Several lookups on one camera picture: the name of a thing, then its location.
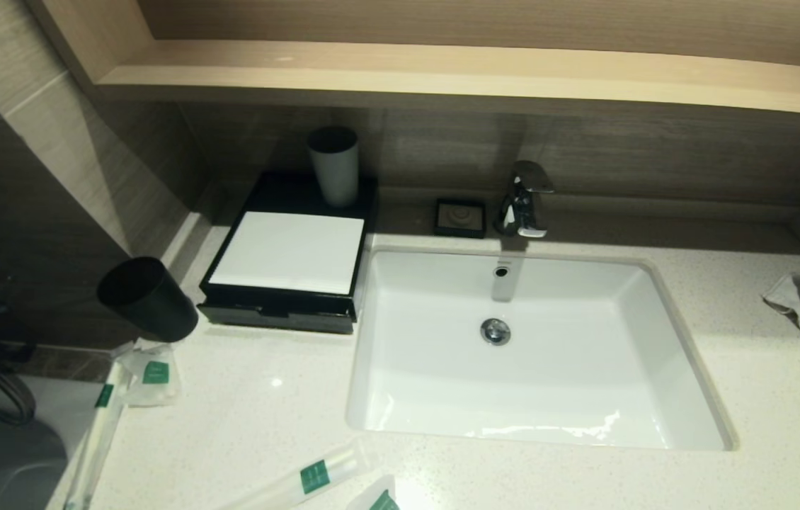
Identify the black plastic cup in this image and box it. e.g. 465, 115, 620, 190
96, 256, 200, 344

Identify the wide toothbrush packet green label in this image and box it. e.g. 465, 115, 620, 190
218, 439, 381, 510

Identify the small square green-label packet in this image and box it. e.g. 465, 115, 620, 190
115, 344, 183, 407

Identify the white ceramic sink basin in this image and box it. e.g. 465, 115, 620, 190
345, 245, 740, 453

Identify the long slim toothbrush packet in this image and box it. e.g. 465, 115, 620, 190
62, 360, 133, 510

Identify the light grey plastic cup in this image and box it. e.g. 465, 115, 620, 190
307, 125, 360, 208

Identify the chrome sink faucet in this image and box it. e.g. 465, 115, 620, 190
495, 159, 556, 239

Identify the wooden wall shelf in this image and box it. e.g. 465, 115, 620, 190
23, 0, 800, 120

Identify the black square soap dish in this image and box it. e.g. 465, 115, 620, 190
433, 197, 488, 239

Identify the white bathtub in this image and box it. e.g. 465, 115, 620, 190
0, 374, 108, 510

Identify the small packet green corner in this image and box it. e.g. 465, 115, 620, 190
345, 474, 401, 510

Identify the black amenity drawer box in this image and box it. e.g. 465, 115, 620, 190
196, 170, 379, 336

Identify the chrome sink drain stopper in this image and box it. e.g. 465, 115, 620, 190
480, 317, 513, 347

